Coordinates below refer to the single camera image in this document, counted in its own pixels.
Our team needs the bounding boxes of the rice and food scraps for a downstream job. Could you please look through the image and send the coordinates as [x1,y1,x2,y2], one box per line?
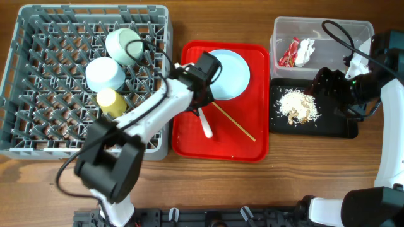
[275,88,322,126]

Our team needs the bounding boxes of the white plastic fork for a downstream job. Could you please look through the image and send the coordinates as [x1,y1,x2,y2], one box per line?
[198,108,213,138]

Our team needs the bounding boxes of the red snack wrapper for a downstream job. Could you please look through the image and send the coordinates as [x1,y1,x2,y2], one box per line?
[278,37,300,67]

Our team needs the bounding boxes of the pale green bowl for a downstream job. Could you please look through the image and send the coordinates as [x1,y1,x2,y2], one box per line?
[105,28,145,66]

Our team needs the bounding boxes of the yellow plastic cup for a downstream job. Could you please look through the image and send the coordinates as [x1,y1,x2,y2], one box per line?
[96,88,127,118]

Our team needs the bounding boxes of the light blue bowl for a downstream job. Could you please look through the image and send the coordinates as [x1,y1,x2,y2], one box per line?
[85,57,126,93]

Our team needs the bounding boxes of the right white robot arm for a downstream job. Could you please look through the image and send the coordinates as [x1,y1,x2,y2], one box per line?
[305,30,403,226]

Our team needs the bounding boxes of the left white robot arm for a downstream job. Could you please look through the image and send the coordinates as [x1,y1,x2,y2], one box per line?
[74,52,222,226]

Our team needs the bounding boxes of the clear plastic waste bin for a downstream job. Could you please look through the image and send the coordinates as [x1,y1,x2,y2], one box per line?
[270,16,375,81]

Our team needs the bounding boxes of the black waste tray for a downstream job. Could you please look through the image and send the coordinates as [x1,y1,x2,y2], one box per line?
[270,78,359,139]

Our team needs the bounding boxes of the grey plastic dishwasher rack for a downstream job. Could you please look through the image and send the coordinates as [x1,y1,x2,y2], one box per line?
[1,4,173,160]

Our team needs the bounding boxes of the wooden chopstick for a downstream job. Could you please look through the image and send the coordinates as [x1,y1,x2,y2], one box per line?
[212,102,256,142]

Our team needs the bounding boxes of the light blue round plate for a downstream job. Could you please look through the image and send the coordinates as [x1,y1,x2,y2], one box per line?
[210,49,250,100]

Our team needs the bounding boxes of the crumpled white tissue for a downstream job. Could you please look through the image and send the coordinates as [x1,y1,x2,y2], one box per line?
[295,38,315,67]

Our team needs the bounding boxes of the red plastic tray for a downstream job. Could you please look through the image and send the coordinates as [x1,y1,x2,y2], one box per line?
[172,40,270,162]

